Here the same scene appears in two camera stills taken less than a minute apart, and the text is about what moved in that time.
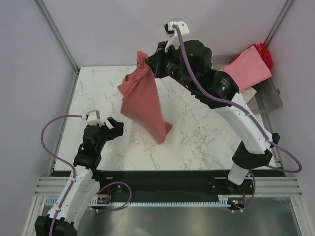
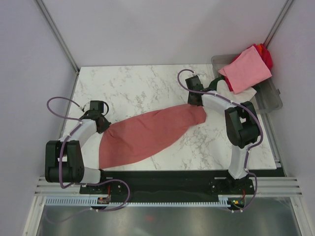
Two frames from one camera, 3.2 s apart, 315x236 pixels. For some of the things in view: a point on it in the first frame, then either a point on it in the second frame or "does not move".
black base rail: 173,186 does not move
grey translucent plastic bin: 267,98 does not move
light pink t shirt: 249,69 does not move
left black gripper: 117,127 -> 105,126
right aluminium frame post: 277,23 does not move
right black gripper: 157,60 -> 190,101
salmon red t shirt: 141,102 -> 141,134
